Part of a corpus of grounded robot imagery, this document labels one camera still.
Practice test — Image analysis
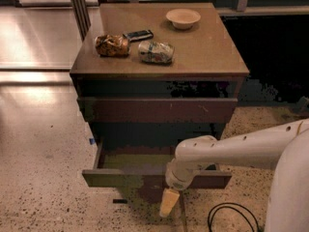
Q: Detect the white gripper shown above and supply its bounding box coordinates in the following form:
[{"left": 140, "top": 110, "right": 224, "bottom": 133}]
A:
[{"left": 159, "top": 159, "right": 196, "bottom": 218}]

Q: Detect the brown drawer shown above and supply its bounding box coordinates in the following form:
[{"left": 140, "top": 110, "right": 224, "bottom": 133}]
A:
[
  {"left": 81, "top": 140, "right": 233, "bottom": 189},
  {"left": 77, "top": 97, "right": 238, "bottom": 123}
]

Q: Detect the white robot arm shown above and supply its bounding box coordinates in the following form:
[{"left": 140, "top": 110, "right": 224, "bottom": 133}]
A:
[{"left": 159, "top": 119, "right": 309, "bottom": 232}]

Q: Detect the brown top drawer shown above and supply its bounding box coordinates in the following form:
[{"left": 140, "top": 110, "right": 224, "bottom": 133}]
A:
[{"left": 77, "top": 97, "right": 238, "bottom": 123}]

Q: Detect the brown wooden drawer cabinet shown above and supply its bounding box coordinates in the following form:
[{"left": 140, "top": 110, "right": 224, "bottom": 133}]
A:
[{"left": 70, "top": 3, "right": 248, "bottom": 202}]

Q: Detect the brown crumpled snack bag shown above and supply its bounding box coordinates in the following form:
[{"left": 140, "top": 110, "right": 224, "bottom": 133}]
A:
[{"left": 95, "top": 35, "right": 130, "bottom": 57}]

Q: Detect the dark blue snack bar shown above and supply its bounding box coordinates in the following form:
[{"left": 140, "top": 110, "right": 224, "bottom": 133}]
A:
[{"left": 124, "top": 30, "right": 154, "bottom": 42}]

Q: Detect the beige ceramic bowl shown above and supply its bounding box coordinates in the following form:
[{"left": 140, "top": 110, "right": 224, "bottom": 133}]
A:
[{"left": 166, "top": 9, "right": 201, "bottom": 30}]

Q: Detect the black floor cable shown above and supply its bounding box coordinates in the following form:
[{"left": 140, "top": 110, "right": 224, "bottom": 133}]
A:
[{"left": 207, "top": 202, "right": 261, "bottom": 232}]

